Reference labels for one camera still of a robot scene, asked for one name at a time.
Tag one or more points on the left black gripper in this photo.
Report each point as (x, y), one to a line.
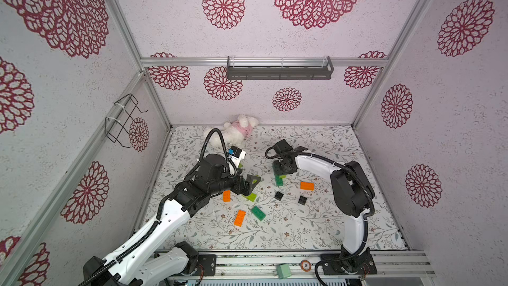
(247, 189)

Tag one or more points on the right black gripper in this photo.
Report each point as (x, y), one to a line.
(284, 165)

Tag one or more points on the dark green lego brick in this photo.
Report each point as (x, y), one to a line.
(258, 213)
(278, 181)

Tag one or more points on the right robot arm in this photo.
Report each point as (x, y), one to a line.
(352, 192)

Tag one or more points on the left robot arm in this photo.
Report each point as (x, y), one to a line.
(132, 263)

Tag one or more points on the orange lego brick left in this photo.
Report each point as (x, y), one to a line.
(227, 196)

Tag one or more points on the orange lego brick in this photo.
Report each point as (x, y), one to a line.
(308, 186)
(240, 217)
(227, 196)

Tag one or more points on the dark green lego brick bottom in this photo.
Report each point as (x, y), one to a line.
(258, 213)

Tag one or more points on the orange lego brick right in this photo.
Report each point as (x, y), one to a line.
(308, 186)

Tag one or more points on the black lego block left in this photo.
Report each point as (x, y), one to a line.
(279, 195)

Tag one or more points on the black lego block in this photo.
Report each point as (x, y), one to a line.
(302, 200)
(279, 195)

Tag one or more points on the orange lego brick bottom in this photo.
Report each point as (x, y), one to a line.
(240, 217)

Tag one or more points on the black lego block right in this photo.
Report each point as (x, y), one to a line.
(302, 200)

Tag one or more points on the white plush toy pink shirt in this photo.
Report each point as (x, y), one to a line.
(236, 132)

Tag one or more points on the round orange sticker disc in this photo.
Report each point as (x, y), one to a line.
(305, 265)

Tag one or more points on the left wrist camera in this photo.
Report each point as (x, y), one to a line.
(236, 155)

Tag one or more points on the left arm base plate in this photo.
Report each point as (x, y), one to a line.
(203, 264)

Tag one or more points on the green box on rail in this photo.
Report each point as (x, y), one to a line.
(283, 271)

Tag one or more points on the dark wall shelf rack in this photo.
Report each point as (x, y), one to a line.
(279, 71)

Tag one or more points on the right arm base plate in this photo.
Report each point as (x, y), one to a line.
(360, 265)

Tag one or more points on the black wire wall basket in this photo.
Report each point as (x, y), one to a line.
(115, 126)

